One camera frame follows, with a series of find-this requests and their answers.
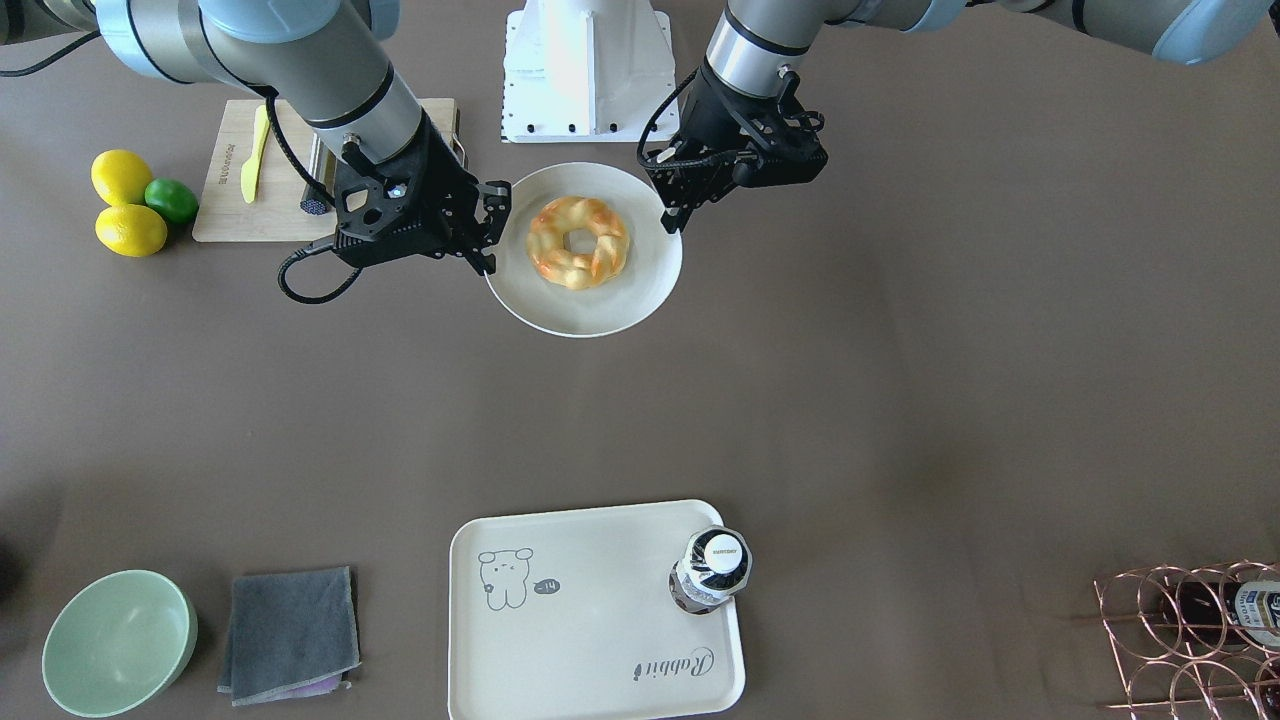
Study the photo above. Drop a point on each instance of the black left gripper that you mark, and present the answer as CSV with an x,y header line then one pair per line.
x,y
716,122

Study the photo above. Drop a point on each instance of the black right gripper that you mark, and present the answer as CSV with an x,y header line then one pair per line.
x,y
446,180

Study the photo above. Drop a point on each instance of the glazed twisted donut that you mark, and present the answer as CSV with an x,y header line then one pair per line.
x,y
578,243

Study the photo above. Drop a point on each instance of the white oval plate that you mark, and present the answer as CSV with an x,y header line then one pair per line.
x,y
651,270

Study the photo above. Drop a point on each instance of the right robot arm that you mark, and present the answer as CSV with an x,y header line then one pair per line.
x,y
322,57

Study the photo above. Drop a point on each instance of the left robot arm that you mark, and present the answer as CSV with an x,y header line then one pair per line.
x,y
753,39

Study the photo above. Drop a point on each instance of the dark tea bottle on tray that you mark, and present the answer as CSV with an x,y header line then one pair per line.
x,y
715,566

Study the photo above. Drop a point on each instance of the cream rabbit tray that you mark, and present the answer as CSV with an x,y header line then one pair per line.
x,y
570,615

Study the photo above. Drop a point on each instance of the wooden cutting board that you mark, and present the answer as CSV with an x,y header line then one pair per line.
x,y
275,215

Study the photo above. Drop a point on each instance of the yellow plastic knife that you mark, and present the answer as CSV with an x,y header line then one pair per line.
x,y
250,171

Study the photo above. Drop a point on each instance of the green lime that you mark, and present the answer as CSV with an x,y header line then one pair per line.
x,y
172,200

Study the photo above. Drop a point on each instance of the lower yellow lemon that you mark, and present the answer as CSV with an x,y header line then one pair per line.
x,y
131,230

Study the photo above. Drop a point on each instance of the yellow lemon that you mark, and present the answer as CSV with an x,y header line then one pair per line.
x,y
120,177
131,230

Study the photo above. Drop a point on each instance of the upper yellow lemon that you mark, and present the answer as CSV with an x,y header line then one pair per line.
x,y
120,177

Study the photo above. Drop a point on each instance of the grey folded cloth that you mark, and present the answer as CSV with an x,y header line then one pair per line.
x,y
290,635

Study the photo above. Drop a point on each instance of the green bowl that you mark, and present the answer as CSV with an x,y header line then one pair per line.
x,y
117,643

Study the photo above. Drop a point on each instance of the dark bottle in rack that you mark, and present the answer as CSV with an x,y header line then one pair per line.
x,y
1240,610

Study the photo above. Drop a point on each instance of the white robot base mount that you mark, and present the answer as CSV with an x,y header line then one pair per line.
x,y
584,71

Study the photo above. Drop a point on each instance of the copper wire bottle rack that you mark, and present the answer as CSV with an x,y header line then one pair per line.
x,y
1178,647

